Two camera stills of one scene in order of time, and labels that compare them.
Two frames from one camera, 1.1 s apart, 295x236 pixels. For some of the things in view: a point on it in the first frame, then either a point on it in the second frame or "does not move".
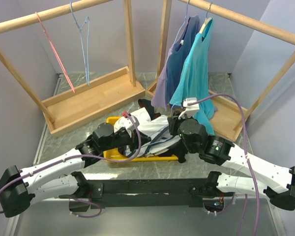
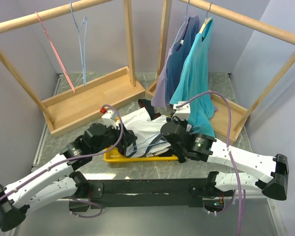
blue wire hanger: x=171 y=112 → x=199 y=128
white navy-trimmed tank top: x=162 y=137 does not move
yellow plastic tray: x=114 y=153 does not move
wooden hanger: x=207 y=19 does not move
